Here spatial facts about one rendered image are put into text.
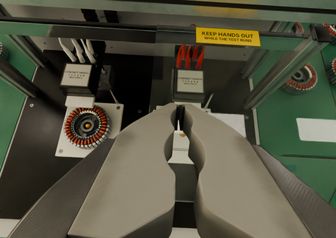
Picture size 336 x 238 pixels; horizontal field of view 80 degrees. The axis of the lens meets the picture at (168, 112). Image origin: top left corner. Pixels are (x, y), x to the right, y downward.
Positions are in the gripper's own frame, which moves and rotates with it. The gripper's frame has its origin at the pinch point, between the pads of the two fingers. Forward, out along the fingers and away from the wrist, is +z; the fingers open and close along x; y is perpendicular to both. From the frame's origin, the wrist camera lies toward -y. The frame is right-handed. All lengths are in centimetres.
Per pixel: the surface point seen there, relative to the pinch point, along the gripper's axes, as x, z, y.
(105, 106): -17.1, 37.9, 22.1
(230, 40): 8.3, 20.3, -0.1
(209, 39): 5.1, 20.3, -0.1
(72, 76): -20.7, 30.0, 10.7
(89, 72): -17.2, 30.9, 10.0
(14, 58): -49, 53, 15
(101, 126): -16.2, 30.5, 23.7
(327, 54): 53, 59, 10
